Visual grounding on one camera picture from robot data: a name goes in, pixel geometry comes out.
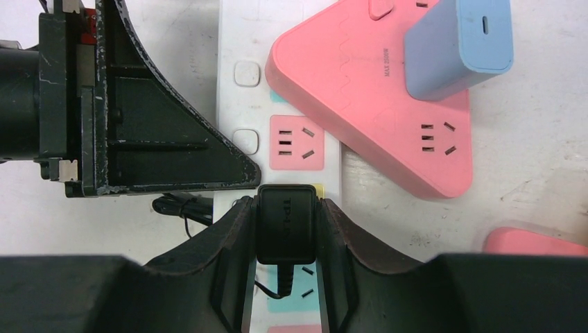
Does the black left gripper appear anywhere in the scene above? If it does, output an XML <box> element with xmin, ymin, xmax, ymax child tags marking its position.
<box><xmin>1</xmin><ymin>1</ymin><xmax>261</xmax><ymax>198</ymax></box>

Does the pink square plug adapter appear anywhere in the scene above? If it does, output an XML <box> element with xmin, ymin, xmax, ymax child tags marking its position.
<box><xmin>483</xmin><ymin>227</ymin><xmax>587</xmax><ymax>257</ymax></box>

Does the pink triangular socket adapter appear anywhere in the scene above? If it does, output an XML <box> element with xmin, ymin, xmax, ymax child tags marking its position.
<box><xmin>265</xmin><ymin>1</ymin><xmax>473</xmax><ymax>199</ymax></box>

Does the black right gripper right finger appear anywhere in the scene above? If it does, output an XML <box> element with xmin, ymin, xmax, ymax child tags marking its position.
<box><xmin>315</xmin><ymin>199</ymin><xmax>587</xmax><ymax>332</ymax></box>

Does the blue usb charger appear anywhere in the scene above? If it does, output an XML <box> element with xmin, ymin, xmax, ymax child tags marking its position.
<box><xmin>404</xmin><ymin>0</ymin><xmax>514</xmax><ymax>101</ymax></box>

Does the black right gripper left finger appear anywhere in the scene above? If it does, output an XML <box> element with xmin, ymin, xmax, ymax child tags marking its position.
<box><xmin>1</xmin><ymin>196</ymin><xmax>255</xmax><ymax>332</ymax></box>

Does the black power adapter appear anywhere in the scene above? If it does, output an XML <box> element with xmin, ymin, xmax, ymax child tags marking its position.
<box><xmin>256</xmin><ymin>184</ymin><xmax>318</xmax><ymax>265</ymax></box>

